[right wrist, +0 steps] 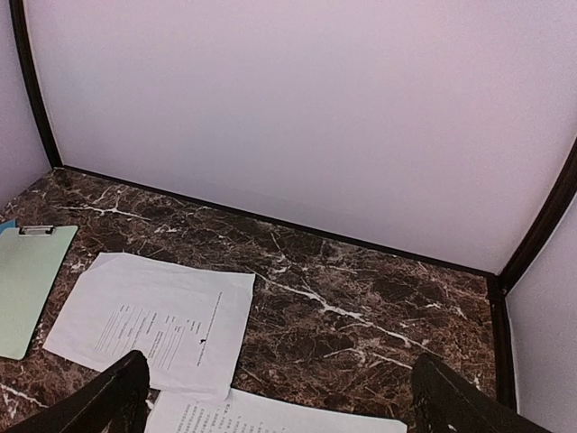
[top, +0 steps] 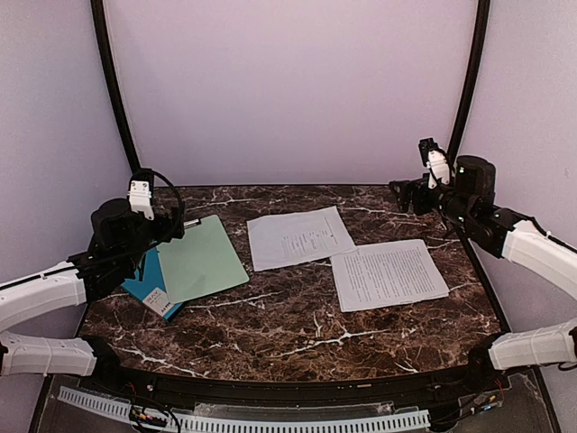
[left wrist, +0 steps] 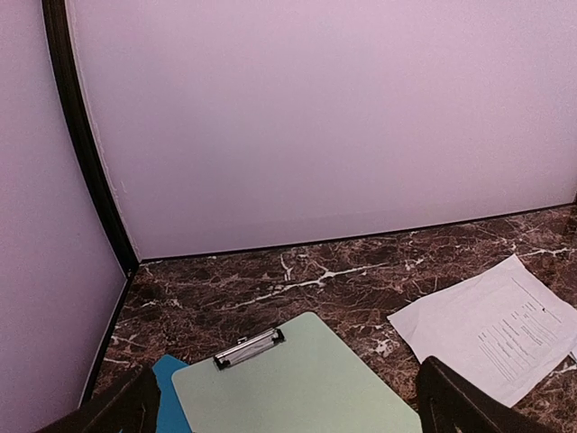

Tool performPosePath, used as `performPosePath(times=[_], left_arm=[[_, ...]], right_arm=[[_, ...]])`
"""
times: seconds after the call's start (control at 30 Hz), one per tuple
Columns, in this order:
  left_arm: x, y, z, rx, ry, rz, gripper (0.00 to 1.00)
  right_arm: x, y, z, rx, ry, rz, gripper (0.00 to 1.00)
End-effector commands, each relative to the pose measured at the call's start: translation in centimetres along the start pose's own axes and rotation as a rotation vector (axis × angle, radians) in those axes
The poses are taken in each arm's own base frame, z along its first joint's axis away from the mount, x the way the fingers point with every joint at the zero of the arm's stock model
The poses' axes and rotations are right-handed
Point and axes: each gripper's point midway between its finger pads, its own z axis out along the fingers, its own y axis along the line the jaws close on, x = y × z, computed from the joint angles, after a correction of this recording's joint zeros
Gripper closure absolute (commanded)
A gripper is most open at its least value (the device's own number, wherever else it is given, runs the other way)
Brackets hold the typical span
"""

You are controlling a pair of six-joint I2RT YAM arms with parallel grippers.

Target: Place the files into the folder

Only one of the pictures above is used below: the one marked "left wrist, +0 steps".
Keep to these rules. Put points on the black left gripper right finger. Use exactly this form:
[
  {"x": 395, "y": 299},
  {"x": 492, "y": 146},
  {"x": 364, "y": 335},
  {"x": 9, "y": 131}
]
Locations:
[{"x": 449, "y": 403}]

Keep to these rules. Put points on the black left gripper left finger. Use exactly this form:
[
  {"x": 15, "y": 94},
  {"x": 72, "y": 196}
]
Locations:
[{"x": 129, "y": 405}]

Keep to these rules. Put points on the white printed form sheet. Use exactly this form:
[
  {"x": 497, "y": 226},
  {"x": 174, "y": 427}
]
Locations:
[{"x": 503, "y": 330}]

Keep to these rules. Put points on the mint green clipboard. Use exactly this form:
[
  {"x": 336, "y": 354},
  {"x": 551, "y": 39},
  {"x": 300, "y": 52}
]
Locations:
[{"x": 298, "y": 377}]

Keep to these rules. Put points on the blue file folder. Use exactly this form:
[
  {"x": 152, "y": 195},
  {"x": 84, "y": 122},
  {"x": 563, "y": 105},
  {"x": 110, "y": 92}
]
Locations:
[{"x": 171, "y": 417}]

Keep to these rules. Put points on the black left frame post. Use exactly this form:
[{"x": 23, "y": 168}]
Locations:
[{"x": 74, "y": 109}]

